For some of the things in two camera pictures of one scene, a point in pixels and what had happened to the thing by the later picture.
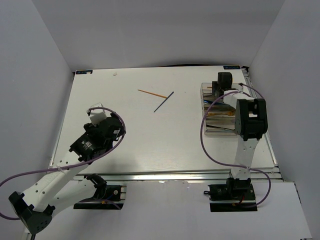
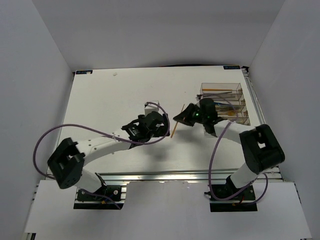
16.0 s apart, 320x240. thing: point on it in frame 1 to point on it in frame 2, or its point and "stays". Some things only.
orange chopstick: x=153 y=94 to x=176 y=124
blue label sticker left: x=84 y=72 stays
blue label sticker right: x=231 y=67 stays
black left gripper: x=91 y=129 to x=162 y=129
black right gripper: x=214 y=85 to x=185 y=116
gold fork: x=232 y=113 stays
